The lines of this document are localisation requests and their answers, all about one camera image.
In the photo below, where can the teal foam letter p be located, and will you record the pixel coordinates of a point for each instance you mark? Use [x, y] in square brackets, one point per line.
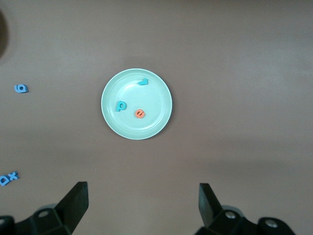
[124, 106]

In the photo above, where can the blue foam letter D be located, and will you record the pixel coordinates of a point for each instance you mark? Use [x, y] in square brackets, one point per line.
[7, 180]

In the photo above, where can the teal foam letter r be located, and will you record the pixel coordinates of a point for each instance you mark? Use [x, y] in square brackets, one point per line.
[144, 82]

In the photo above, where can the blue foam digit six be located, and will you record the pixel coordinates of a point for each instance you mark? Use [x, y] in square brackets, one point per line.
[25, 90]

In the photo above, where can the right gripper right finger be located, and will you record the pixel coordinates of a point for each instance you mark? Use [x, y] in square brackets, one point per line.
[210, 210]

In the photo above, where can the orange foam letter e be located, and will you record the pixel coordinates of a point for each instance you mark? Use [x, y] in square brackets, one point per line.
[137, 111]

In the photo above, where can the blue foam letter x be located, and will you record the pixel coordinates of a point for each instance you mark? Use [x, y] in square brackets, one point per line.
[13, 175]

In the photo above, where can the light green plate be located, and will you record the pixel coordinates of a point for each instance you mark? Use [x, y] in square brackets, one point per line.
[146, 122]

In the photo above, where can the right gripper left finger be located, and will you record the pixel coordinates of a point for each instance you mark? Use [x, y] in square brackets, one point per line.
[73, 208]

